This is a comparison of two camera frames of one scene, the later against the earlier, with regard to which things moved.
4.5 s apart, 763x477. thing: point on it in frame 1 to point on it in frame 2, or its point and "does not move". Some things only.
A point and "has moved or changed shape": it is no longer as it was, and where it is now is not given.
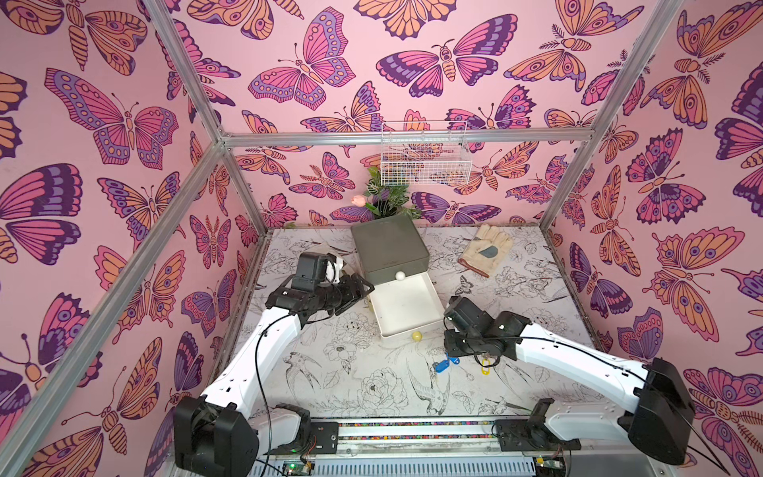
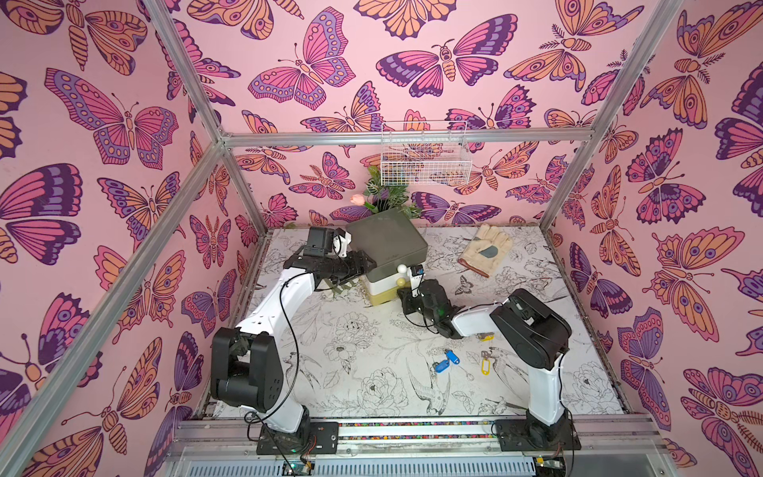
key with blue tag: [442, 366] does not move
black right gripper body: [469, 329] to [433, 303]
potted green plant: [383, 201] does not move
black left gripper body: [339, 296] to [343, 270]
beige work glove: [485, 251] does not move
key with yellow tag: [486, 371] does not move
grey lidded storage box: [394, 262] has moved or changed shape
